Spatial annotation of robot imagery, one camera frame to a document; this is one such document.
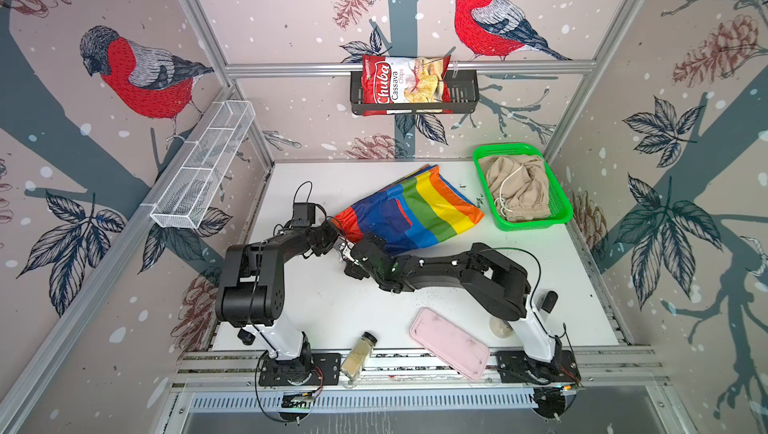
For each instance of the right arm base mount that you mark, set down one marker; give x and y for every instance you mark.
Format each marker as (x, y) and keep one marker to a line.
(514, 366)

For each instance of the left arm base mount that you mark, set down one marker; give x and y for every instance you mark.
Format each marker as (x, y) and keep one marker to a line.
(315, 370)

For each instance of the pink rectangular case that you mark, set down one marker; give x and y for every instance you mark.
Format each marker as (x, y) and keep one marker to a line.
(449, 343)

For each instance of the black white marker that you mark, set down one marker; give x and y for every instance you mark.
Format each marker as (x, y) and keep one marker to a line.
(548, 302)

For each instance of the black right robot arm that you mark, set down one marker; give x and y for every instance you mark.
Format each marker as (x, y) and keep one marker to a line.
(497, 283)

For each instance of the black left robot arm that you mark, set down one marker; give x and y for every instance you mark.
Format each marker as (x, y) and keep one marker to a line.
(251, 290)

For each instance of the rainbow striped shorts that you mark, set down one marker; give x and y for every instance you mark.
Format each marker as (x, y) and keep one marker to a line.
(417, 212)

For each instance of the black remote-like object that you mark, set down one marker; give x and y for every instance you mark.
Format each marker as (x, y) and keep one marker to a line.
(246, 337)

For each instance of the white wire mesh shelf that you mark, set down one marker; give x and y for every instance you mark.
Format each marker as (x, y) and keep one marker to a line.
(192, 189)

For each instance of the spice jar black lid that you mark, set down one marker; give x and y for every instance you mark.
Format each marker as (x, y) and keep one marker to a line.
(353, 364)

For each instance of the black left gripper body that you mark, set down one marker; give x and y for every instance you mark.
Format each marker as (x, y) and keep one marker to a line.
(324, 237)

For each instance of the red Chuba chips bag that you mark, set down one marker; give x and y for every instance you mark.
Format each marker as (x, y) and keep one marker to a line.
(388, 81)

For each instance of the green plastic basket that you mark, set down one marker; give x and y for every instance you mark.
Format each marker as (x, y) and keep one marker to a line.
(560, 206)

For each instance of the black wall basket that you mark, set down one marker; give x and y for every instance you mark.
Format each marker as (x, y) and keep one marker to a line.
(461, 86)

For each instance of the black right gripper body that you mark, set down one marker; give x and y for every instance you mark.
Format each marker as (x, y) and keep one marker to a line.
(356, 272)

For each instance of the beige shorts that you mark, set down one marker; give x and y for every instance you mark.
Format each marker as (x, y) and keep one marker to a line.
(519, 186)

